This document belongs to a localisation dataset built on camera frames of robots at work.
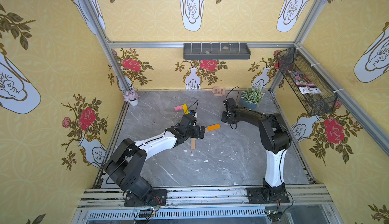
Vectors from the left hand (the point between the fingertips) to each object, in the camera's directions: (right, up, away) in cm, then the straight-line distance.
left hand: (200, 129), depth 90 cm
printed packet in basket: (+52, +24, -14) cm, 59 cm away
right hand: (+17, +4, +14) cm, 22 cm away
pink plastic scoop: (+14, +25, +32) cm, 43 cm away
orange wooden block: (+9, 0, +9) cm, 13 cm away
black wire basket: (+61, +45, +12) cm, 76 cm away
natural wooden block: (-4, -9, +3) cm, 10 cm away
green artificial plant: (+34, +21, +7) cm, 41 cm away
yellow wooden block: (-11, +12, +20) cm, 26 cm away
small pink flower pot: (-47, +20, +14) cm, 53 cm away
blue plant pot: (+33, +13, +8) cm, 37 cm away
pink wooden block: (-16, +12, +20) cm, 28 cm away
